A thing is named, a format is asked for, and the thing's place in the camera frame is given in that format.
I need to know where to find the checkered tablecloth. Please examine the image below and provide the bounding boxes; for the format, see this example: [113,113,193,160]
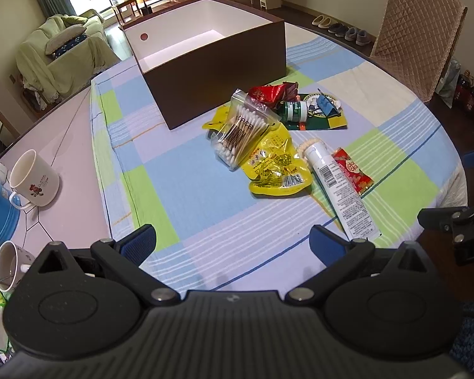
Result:
[90,25,468,292]

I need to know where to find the green white bottle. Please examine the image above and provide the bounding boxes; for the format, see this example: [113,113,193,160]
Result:
[278,101,308,123]

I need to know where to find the quilted beige chair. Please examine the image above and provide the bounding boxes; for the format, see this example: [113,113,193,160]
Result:
[370,0,468,102]

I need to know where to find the white mug with print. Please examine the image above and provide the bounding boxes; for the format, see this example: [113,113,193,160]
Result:
[9,149,60,210]

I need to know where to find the green yellow flat package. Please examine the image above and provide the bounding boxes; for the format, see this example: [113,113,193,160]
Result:
[281,92,348,131]

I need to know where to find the white tube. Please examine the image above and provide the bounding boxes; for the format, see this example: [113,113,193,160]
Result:
[303,141,381,241]

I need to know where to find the blue binder clip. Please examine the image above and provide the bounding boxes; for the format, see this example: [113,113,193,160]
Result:
[316,93,339,117]

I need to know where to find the green covered sofa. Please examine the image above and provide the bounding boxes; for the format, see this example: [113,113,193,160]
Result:
[16,9,119,105]

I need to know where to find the cream fluffy puff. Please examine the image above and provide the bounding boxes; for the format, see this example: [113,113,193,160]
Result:
[297,138,323,161]

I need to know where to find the cotton swab bag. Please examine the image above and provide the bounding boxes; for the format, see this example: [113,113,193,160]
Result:
[210,89,280,171]

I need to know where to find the small red candy packet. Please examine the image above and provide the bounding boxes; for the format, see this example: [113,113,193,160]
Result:
[332,148,374,195]

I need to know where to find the brown white storage box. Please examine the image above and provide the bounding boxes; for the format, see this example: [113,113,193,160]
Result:
[122,0,287,129]

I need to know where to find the grey sofa cushion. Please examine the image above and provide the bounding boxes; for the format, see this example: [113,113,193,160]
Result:
[45,24,85,56]

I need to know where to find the red snack bag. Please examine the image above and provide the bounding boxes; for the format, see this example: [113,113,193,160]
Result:
[247,81,299,111]

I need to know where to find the yellow snack bag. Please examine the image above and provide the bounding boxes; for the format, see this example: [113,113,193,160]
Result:
[203,105,313,197]

